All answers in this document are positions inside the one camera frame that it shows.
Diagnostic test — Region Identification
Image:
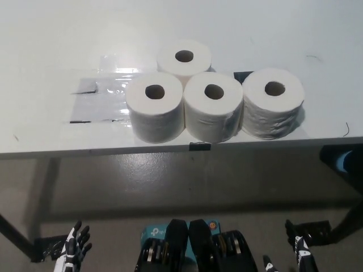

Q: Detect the clear plastic sheet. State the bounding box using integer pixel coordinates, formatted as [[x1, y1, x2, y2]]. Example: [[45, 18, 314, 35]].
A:
[[69, 53, 159, 125]]

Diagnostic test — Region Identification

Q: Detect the teal router box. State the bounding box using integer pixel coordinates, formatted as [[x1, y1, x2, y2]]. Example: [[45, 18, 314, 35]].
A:
[[140, 218, 221, 264]]

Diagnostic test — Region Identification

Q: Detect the white toilet paper roll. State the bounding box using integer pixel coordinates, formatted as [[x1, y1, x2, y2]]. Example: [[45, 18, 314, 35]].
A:
[[183, 72, 244, 143], [242, 67, 306, 141], [156, 39, 213, 86], [125, 72, 184, 145]]

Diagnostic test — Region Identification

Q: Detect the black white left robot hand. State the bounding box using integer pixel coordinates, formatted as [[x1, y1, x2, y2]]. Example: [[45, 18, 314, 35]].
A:
[[53, 220, 94, 272]]

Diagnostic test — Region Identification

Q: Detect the black slanted table leg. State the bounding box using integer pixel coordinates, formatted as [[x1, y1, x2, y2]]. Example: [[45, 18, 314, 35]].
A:
[[0, 212, 37, 263], [330, 198, 363, 241]]

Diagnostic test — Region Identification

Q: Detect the small black tape piece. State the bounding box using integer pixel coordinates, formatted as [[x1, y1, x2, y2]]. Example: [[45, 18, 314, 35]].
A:
[[188, 142, 212, 151]]

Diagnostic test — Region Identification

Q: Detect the black bracket with blue part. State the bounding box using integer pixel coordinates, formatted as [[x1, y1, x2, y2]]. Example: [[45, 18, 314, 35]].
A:
[[319, 144, 363, 173]]

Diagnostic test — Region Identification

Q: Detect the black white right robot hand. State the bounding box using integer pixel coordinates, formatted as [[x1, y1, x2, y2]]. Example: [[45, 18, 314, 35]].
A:
[[262, 219, 315, 272]]

